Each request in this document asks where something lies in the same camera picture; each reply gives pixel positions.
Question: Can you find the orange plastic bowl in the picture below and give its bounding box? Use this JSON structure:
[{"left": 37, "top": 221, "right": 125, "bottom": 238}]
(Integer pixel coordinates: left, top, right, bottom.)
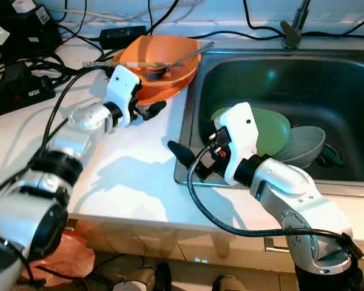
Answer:
[{"left": 115, "top": 35, "right": 201, "bottom": 107}]

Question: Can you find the patterned wooden chopstick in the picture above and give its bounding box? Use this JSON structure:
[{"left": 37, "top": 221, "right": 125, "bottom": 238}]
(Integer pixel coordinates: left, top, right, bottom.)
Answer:
[{"left": 82, "top": 59, "right": 167, "bottom": 67}]

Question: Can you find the silver metal fork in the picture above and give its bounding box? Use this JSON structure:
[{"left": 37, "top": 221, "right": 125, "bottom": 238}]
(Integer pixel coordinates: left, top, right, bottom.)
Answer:
[{"left": 146, "top": 41, "right": 215, "bottom": 78}]

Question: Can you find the green plastic bowl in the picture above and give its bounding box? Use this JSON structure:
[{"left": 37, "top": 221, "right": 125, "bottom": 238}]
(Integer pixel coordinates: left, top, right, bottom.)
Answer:
[{"left": 211, "top": 106, "right": 292, "bottom": 159}]

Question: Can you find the black power adapter brick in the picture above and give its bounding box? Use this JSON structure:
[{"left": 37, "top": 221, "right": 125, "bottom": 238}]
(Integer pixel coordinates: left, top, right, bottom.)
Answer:
[{"left": 100, "top": 25, "right": 147, "bottom": 49}]

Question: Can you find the grey plastic bowl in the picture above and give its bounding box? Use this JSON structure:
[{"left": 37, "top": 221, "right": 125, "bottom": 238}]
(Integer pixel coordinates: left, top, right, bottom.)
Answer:
[{"left": 273, "top": 125, "right": 326, "bottom": 169}]

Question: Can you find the white base cabinet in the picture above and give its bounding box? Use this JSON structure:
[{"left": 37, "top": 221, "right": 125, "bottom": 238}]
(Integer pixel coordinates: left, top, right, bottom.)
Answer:
[{"left": 73, "top": 215, "right": 364, "bottom": 279}]

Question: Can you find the stainless steel sink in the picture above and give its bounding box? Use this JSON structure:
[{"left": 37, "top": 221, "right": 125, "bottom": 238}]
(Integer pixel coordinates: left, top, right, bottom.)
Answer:
[{"left": 175, "top": 48, "right": 364, "bottom": 198}]

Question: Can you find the black power strip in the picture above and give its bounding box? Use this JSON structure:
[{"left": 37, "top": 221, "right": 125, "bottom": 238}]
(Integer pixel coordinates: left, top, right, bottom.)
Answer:
[{"left": 0, "top": 76, "right": 56, "bottom": 119}]

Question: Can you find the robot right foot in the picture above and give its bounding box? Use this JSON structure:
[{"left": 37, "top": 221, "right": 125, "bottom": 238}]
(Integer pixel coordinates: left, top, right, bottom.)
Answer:
[{"left": 212, "top": 275, "right": 252, "bottom": 291}]

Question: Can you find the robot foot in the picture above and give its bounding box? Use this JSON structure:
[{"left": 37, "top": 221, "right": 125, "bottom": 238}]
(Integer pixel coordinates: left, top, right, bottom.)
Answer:
[
  {"left": 212, "top": 275, "right": 252, "bottom": 291},
  {"left": 115, "top": 264, "right": 172, "bottom": 291}
]

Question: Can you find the black charger dock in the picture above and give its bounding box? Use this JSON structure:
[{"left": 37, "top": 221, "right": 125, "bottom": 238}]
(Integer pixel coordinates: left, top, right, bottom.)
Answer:
[{"left": 0, "top": 0, "right": 64, "bottom": 58}]

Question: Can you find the dark metal faucet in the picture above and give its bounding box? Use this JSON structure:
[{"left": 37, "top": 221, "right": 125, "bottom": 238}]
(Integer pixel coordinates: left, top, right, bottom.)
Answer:
[{"left": 279, "top": 0, "right": 311, "bottom": 49}]

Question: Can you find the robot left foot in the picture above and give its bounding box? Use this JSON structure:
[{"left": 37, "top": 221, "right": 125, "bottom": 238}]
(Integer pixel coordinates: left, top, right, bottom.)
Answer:
[{"left": 115, "top": 264, "right": 172, "bottom": 291}]

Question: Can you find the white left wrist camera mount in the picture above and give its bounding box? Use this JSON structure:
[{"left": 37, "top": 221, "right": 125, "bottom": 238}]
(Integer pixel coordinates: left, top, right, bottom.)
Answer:
[{"left": 106, "top": 64, "right": 142, "bottom": 128}]

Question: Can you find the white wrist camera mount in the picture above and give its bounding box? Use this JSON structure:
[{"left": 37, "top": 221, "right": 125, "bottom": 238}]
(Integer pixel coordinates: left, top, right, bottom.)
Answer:
[
  {"left": 214, "top": 102, "right": 260, "bottom": 187},
  {"left": 106, "top": 64, "right": 142, "bottom": 128}
]

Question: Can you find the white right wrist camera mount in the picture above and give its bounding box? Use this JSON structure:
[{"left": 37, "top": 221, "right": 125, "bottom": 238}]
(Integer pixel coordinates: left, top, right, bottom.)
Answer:
[{"left": 214, "top": 102, "right": 260, "bottom": 187}]

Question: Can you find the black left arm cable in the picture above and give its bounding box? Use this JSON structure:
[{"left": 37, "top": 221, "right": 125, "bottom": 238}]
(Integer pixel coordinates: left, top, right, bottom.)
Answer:
[{"left": 42, "top": 65, "right": 113, "bottom": 152}]

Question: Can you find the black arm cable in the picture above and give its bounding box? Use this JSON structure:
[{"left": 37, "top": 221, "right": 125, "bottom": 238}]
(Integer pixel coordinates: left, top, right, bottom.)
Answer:
[
  {"left": 42, "top": 65, "right": 113, "bottom": 152},
  {"left": 185, "top": 145, "right": 364, "bottom": 261}
]

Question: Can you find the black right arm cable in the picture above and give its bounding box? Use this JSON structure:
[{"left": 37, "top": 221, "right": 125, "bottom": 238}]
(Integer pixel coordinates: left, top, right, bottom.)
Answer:
[{"left": 185, "top": 145, "right": 364, "bottom": 261}]

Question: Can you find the black counter power cable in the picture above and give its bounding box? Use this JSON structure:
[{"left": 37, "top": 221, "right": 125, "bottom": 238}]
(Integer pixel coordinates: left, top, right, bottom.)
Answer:
[{"left": 188, "top": 23, "right": 364, "bottom": 42}]

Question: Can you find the silver drawer handle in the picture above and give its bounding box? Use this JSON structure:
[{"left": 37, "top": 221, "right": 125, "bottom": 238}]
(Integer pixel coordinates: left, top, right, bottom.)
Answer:
[{"left": 264, "top": 238, "right": 298, "bottom": 255}]

